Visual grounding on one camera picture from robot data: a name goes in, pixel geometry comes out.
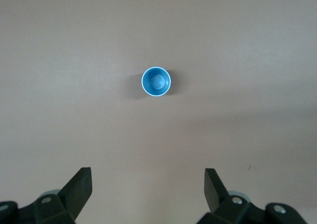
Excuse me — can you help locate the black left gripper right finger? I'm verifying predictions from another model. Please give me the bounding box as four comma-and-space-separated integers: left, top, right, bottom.
199, 168, 308, 224

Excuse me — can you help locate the blue plastic cup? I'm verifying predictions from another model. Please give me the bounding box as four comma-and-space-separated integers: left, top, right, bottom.
141, 66, 172, 97

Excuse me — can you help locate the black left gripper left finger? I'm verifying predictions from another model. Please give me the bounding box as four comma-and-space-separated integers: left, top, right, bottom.
0, 167, 93, 224

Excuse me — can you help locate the brown table cover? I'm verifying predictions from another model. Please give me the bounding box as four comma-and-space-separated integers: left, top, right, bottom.
0, 0, 317, 224

